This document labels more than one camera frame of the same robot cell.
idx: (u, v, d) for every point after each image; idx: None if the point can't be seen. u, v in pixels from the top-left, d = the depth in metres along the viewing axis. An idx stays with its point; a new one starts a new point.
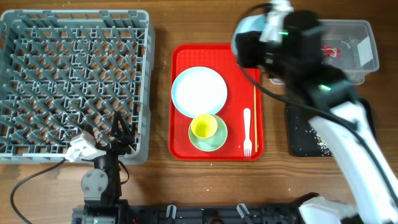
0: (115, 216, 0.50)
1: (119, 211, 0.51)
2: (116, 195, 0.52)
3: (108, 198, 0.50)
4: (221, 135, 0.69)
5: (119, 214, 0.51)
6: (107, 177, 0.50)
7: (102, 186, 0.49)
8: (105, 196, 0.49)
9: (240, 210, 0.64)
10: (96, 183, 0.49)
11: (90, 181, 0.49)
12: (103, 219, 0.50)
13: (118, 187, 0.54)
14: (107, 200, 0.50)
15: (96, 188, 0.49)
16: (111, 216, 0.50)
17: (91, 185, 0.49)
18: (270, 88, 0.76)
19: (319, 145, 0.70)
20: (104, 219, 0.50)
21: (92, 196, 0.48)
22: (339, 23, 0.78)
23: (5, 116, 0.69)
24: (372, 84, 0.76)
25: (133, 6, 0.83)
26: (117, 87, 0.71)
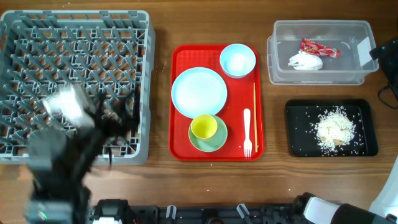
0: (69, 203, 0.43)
1: (75, 196, 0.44)
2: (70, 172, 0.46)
3: (53, 179, 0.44)
4: (221, 135, 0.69)
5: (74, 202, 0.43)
6: (63, 138, 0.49)
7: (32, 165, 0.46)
8: (58, 165, 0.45)
9: (240, 210, 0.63)
10: (39, 160, 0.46)
11: (33, 161, 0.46)
12: (53, 206, 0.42)
13: (83, 170, 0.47)
14: (52, 180, 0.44)
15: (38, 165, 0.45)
16: (62, 201, 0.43)
17: (42, 146, 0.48)
18: (270, 88, 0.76)
19: (319, 145, 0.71)
20: (55, 206, 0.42)
21: (43, 163, 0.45)
22: (339, 23, 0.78)
23: (5, 117, 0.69)
24: (372, 84, 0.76)
25: (132, 7, 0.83)
26: (117, 88, 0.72)
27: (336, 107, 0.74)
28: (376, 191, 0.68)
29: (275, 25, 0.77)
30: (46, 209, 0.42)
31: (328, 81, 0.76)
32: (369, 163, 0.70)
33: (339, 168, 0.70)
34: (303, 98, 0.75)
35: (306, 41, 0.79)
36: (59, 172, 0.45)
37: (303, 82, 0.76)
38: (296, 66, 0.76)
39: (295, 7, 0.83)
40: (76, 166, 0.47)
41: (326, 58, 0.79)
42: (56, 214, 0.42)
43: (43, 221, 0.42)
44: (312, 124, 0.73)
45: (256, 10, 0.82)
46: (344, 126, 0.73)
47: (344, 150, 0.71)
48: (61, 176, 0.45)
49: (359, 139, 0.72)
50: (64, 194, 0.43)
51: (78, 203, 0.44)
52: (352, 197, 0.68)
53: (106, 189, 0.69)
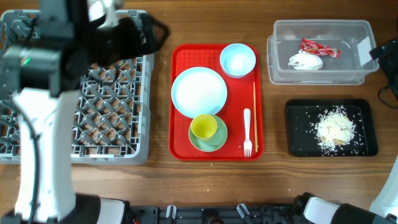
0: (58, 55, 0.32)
1: (69, 62, 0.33)
2: (75, 22, 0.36)
3: (60, 14, 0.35)
4: (221, 135, 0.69)
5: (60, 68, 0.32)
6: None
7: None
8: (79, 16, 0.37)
9: (240, 210, 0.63)
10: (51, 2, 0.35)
11: None
12: (39, 53, 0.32)
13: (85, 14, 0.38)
14: (62, 10, 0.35)
15: (46, 16, 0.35)
16: (63, 29, 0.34)
17: None
18: (270, 88, 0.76)
19: (319, 145, 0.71)
20: (44, 53, 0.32)
21: None
22: (339, 23, 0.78)
23: (5, 116, 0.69)
24: (372, 84, 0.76)
25: (132, 6, 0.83)
26: (117, 87, 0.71)
27: (336, 107, 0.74)
28: (376, 191, 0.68)
29: (275, 25, 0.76)
30: (32, 53, 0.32)
31: (328, 81, 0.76)
32: (369, 163, 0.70)
33: (339, 168, 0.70)
34: (303, 98, 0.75)
35: (306, 41, 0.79)
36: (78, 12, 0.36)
37: (303, 81, 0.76)
38: (296, 65, 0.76)
39: (295, 7, 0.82)
40: (74, 3, 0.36)
41: (327, 58, 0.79)
42: (45, 55, 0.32)
43: (23, 67, 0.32)
44: (312, 124, 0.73)
45: (256, 10, 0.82)
46: (343, 126, 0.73)
47: (344, 150, 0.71)
48: (72, 27, 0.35)
49: (359, 139, 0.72)
50: (57, 45, 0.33)
51: (79, 40, 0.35)
52: (352, 197, 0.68)
53: (106, 189, 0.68)
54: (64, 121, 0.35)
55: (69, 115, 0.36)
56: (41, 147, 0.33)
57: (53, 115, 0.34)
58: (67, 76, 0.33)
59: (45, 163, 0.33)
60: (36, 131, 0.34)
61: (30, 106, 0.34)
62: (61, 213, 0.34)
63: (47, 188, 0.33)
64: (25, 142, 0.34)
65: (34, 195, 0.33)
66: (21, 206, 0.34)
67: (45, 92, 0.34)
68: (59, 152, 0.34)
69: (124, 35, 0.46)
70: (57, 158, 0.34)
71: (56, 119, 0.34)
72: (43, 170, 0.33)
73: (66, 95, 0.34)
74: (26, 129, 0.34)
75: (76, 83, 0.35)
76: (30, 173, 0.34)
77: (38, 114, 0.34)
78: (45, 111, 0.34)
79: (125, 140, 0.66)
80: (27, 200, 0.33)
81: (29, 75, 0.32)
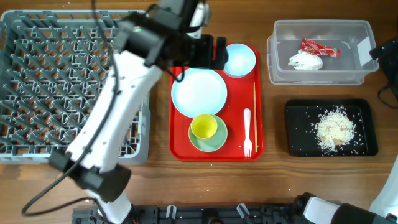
0: (162, 38, 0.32)
1: (166, 47, 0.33)
2: (183, 20, 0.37)
3: (176, 9, 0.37)
4: (220, 135, 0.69)
5: (158, 50, 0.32)
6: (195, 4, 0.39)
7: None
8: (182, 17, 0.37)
9: (240, 210, 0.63)
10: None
11: None
12: (145, 29, 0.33)
13: (189, 15, 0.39)
14: (178, 6, 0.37)
15: (163, 7, 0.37)
16: (171, 18, 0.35)
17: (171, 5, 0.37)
18: (270, 88, 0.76)
19: (319, 145, 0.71)
20: (150, 31, 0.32)
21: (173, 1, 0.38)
22: (339, 23, 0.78)
23: (5, 116, 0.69)
24: (372, 84, 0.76)
25: (133, 7, 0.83)
26: None
27: (336, 107, 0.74)
28: (376, 191, 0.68)
29: (275, 25, 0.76)
30: (140, 27, 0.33)
31: (328, 81, 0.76)
32: (369, 163, 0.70)
33: (339, 168, 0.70)
34: (303, 98, 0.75)
35: (306, 41, 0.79)
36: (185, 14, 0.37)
37: (303, 82, 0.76)
38: (296, 65, 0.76)
39: (295, 7, 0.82)
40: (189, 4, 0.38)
41: (327, 58, 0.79)
42: (148, 33, 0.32)
43: (126, 35, 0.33)
44: (312, 124, 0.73)
45: (256, 10, 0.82)
46: (344, 126, 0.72)
47: (344, 150, 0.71)
48: (180, 20, 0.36)
49: (359, 139, 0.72)
50: (163, 30, 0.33)
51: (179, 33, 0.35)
52: (352, 197, 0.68)
53: None
54: (142, 89, 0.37)
55: (145, 88, 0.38)
56: (119, 104, 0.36)
57: (138, 80, 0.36)
58: (161, 56, 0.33)
59: (114, 119, 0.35)
60: (119, 89, 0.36)
61: (122, 63, 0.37)
62: (105, 167, 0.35)
63: (104, 139, 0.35)
64: (109, 91, 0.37)
65: (91, 141, 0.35)
66: (73, 149, 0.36)
67: (139, 60, 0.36)
68: (126, 114, 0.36)
69: (198, 50, 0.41)
70: (124, 120, 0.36)
71: (138, 85, 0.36)
72: (110, 123, 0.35)
73: (155, 70, 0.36)
74: (112, 84, 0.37)
75: (162, 65, 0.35)
76: (97, 121, 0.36)
77: (125, 74, 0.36)
78: (134, 72, 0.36)
79: (125, 140, 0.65)
80: (82, 144, 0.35)
81: (131, 43, 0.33)
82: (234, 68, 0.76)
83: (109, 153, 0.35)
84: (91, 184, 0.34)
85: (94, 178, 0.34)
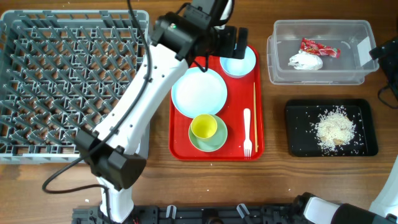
0: (192, 40, 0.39)
1: (196, 46, 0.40)
2: (214, 17, 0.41)
3: (207, 7, 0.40)
4: (221, 135, 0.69)
5: (189, 48, 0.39)
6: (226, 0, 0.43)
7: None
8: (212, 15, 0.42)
9: (240, 210, 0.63)
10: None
11: None
12: (180, 30, 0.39)
13: (219, 11, 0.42)
14: (209, 4, 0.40)
15: (194, 5, 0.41)
16: (201, 18, 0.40)
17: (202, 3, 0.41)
18: (270, 88, 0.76)
19: (319, 145, 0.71)
20: (183, 32, 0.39)
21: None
22: (339, 23, 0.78)
23: (5, 116, 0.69)
24: (372, 84, 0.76)
25: (133, 6, 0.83)
26: (117, 87, 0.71)
27: (336, 107, 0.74)
28: (376, 191, 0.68)
29: (275, 25, 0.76)
30: (175, 27, 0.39)
31: (328, 81, 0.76)
32: (369, 163, 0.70)
33: (339, 168, 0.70)
34: (303, 98, 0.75)
35: (306, 41, 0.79)
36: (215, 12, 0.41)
37: (303, 81, 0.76)
38: (296, 65, 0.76)
39: (295, 7, 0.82)
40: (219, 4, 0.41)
41: (327, 58, 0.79)
42: (182, 34, 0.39)
43: (165, 32, 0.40)
44: (312, 124, 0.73)
45: (256, 9, 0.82)
46: (344, 126, 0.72)
47: (344, 150, 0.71)
48: (209, 20, 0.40)
49: (359, 139, 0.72)
50: (194, 30, 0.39)
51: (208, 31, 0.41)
52: (352, 197, 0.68)
53: None
54: (169, 81, 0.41)
55: (172, 81, 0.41)
56: (149, 91, 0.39)
57: (169, 71, 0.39)
58: (191, 52, 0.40)
59: (143, 103, 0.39)
60: (151, 78, 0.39)
61: (156, 54, 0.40)
62: (129, 147, 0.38)
63: (132, 122, 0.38)
64: (140, 78, 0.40)
65: (119, 122, 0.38)
66: (102, 126, 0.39)
67: (172, 53, 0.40)
68: (153, 102, 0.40)
69: (222, 41, 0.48)
70: (150, 107, 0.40)
71: (168, 76, 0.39)
72: (139, 107, 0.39)
73: (185, 63, 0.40)
74: (144, 70, 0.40)
75: (192, 59, 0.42)
76: (128, 102, 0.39)
77: (158, 64, 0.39)
78: (165, 64, 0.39)
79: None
80: (109, 125, 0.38)
81: (168, 38, 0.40)
82: (234, 68, 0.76)
83: (134, 135, 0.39)
84: (115, 165, 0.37)
85: (117, 157, 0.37)
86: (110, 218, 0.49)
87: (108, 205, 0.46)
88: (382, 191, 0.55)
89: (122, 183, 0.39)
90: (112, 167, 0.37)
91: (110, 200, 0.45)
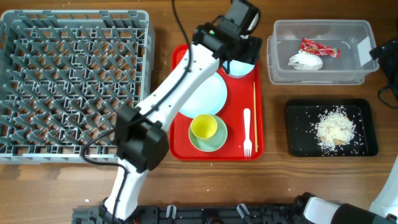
0: (222, 48, 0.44)
1: (225, 53, 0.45)
2: (243, 29, 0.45)
3: (238, 20, 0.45)
4: (221, 135, 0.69)
5: (219, 55, 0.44)
6: (255, 14, 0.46)
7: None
8: (242, 27, 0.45)
9: (240, 210, 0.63)
10: (236, 10, 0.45)
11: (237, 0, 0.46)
12: (212, 38, 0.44)
13: (247, 23, 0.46)
14: (240, 17, 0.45)
15: (227, 17, 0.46)
16: (233, 28, 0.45)
17: (234, 16, 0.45)
18: (270, 88, 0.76)
19: (319, 145, 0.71)
20: (215, 40, 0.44)
21: (239, 11, 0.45)
22: (339, 23, 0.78)
23: (5, 116, 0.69)
24: (372, 84, 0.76)
25: (133, 7, 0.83)
26: (117, 87, 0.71)
27: (336, 107, 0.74)
28: (376, 191, 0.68)
29: (275, 25, 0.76)
30: (209, 35, 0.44)
31: (328, 81, 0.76)
32: (369, 163, 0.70)
33: (339, 168, 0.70)
34: (303, 98, 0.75)
35: (306, 41, 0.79)
36: (245, 25, 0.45)
37: (303, 81, 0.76)
38: (296, 65, 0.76)
39: (295, 7, 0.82)
40: (248, 17, 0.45)
41: (327, 58, 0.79)
42: (216, 42, 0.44)
43: (199, 39, 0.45)
44: (312, 124, 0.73)
45: (256, 9, 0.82)
46: (344, 126, 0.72)
47: (344, 150, 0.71)
48: (239, 32, 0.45)
49: (359, 139, 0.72)
50: (226, 40, 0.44)
51: (237, 41, 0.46)
52: (352, 197, 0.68)
53: (106, 189, 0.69)
54: (205, 74, 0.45)
55: (206, 75, 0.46)
56: (188, 79, 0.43)
57: (206, 65, 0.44)
58: (221, 58, 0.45)
59: (182, 88, 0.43)
60: (190, 68, 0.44)
61: (197, 51, 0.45)
62: (164, 124, 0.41)
63: (170, 103, 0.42)
64: (180, 68, 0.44)
65: (160, 102, 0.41)
66: (142, 104, 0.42)
67: (209, 51, 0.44)
68: (189, 89, 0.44)
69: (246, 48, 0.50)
70: (186, 94, 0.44)
71: (204, 69, 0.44)
72: (178, 91, 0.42)
73: (217, 63, 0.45)
74: (185, 62, 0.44)
75: (221, 62, 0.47)
76: (169, 87, 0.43)
77: (197, 58, 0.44)
78: (203, 58, 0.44)
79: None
80: (150, 103, 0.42)
81: (203, 44, 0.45)
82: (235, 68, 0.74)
83: (170, 115, 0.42)
84: (152, 138, 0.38)
85: (155, 132, 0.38)
86: (114, 215, 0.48)
87: (119, 196, 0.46)
88: (382, 192, 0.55)
89: (150, 159, 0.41)
90: (148, 140, 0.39)
91: (122, 191, 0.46)
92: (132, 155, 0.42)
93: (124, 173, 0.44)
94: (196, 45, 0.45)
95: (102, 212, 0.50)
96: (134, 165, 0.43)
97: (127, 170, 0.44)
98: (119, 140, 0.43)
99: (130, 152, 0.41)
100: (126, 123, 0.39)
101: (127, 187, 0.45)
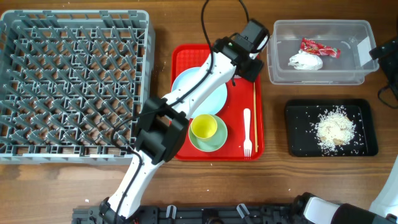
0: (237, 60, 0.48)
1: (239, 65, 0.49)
2: (255, 46, 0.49)
3: (252, 37, 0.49)
4: (221, 135, 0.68)
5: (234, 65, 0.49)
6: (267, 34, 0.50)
7: (252, 20, 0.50)
8: (255, 44, 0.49)
9: (240, 210, 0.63)
10: (251, 29, 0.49)
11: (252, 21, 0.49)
12: (229, 50, 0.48)
13: (260, 42, 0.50)
14: (254, 35, 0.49)
15: (242, 35, 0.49)
16: (247, 45, 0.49)
17: (249, 34, 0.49)
18: (270, 88, 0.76)
19: (319, 145, 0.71)
20: (231, 52, 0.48)
21: (253, 30, 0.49)
22: (339, 23, 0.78)
23: (5, 116, 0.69)
24: (372, 84, 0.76)
25: (133, 7, 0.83)
26: (117, 87, 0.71)
27: (336, 107, 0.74)
28: (376, 191, 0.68)
29: (275, 25, 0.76)
30: (226, 48, 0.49)
31: (328, 81, 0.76)
32: (369, 163, 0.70)
33: (339, 168, 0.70)
34: (303, 98, 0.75)
35: (306, 41, 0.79)
36: (258, 42, 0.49)
37: (303, 81, 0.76)
38: (296, 65, 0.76)
39: (295, 7, 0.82)
40: (261, 37, 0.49)
41: (327, 58, 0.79)
42: (232, 53, 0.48)
43: (217, 50, 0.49)
44: (312, 124, 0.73)
45: (256, 9, 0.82)
46: (344, 126, 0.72)
47: (344, 150, 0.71)
48: (252, 48, 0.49)
49: (359, 139, 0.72)
50: (240, 53, 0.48)
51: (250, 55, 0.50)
52: (352, 197, 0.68)
53: (106, 189, 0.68)
54: (223, 78, 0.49)
55: (224, 79, 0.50)
56: (209, 80, 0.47)
57: (226, 70, 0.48)
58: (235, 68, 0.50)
59: (204, 86, 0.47)
60: (212, 71, 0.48)
61: (219, 56, 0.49)
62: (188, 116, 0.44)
63: (193, 98, 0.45)
64: (203, 70, 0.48)
65: (185, 95, 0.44)
66: (168, 96, 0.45)
67: (227, 60, 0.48)
68: (209, 89, 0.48)
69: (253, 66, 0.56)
70: (207, 93, 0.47)
71: (224, 73, 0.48)
72: (201, 88, 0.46)
73: (233, 70, 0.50)
74: (207, 65, 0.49)
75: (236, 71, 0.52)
76: (193, 84, 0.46)
77: (218, 63, 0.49)
78: (223, 64, 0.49)
79: (125, 140, 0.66)
80: (176, 96, 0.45)
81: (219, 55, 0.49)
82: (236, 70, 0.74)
83: (193, 109, 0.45)
84: (176, 126, 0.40)
85: (180, 122, 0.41)
86: (116, 212, 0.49)
87: (125, 190, 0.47)
88: (382, 192, 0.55)
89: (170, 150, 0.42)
90: (171, 131, 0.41)
91: (131, 184, 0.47)
92: (150, 145, 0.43)
93: (138, 165, 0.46)
94: (216, 53, 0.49)
95: (104, 210, 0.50)
96: (150, 155, 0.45)
97: (141, 161, 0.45)
98: (140, 130, 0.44)
99: (149, 141, 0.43)
100: (153, 111, 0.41)
101: (138, 181, 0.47)
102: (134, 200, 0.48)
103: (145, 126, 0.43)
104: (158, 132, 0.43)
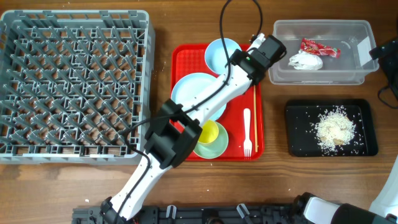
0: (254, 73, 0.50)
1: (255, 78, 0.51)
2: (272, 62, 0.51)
3: (270, 53, 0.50)
4: (221, 140, 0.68)
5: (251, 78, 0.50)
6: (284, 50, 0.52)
7: (271, 36, 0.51)
8: (272, 60, 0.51)
9: (240, 210, 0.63)
10: (269, 44, 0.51)
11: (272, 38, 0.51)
12: (245, 64, 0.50)
13: (276, 57, 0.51)
14: (272, 51, 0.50)
15: (260, 50, 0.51)
16: (263, 60, 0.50)
17: (267, 50, 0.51)
18: (270, 88, 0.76)
19: (319, 145, 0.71)
20: (248, 66, 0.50)
21: (271, 46, 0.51)
22: (339, 23, 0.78)
23: (5, 116, 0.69)
24: (373, 84, 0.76)
25: (133, 6, 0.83)
26: (117, 87, 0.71)
27: (336, 107, 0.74)
28: (376, 191, 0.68)
29: (275, 25, 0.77)
30: (244, 61, 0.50)
31: (328, 81, 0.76)
32: (369, 163, 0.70)
33: (339, 168, 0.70)
34: (303, 98, 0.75)
35: (306, 41, 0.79)
36: (275, 58, 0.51)
37: (303, 81, 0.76)
38: (296, 65, 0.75)
39: (294, 7, 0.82)
40: (278, 53, 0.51)
41: (327, 58, 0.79)
42: (249, 68, 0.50)
43: (236, 63, 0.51)
44: (312, 124, 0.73)
45: (256, 10, 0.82)
46: (344, 126, 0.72)
47: (344, 150, 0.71)
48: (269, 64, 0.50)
49: (359, 139, 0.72)
50: (257, 68, 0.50)
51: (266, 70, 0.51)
52: (352, 197, 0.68)
53: (106, 189, 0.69)
54: (238, 91, 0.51)
55: (239, 91, 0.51)
56: (224, 91, 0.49)
57: (241, 83, 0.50)
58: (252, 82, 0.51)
59: (219, 98, 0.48)
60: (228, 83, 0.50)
61: (236, 70, 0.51)
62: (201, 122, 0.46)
63: (208, 106, 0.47)
64: (219, 81, 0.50)
65: (199, 102, 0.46)
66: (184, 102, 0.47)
67: (243, 73, 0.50)
68: (223, 101, 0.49)
69: None
70: (221, 103, 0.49)
71: (239, 86, 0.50)
72: (216, 99, 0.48)
73: (248, 84, 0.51)
74: (224, 76, 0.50)
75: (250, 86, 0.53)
76: (209, 93, 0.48)
77: (235, 75, 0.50)
78: (240, 78, 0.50)
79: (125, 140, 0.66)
80: (191, 102, 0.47)
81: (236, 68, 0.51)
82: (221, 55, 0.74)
83: (205, 118, 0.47)
84: (189, 133, 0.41)
85: (193, 129, 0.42)
86: (118, 213, 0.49)
87: (130, 191, 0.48)
88: (382, 192, 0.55)
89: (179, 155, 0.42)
90: (183, 137, 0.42)
91: (136, 186, 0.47)
92: (160, 149, 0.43)
93: (145, 167, 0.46)
94: (234, 66, 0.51)
95: (105, 210, 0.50)
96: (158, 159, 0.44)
97: (149, 165, 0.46)
98: (151, 133, 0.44)
99: (159, 145, 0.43)
100: (168, 115, 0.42)
101: (143, 182, 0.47)
102: (137, 202, 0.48)
103: (157, 129, 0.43)
104: (169, 137, 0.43)
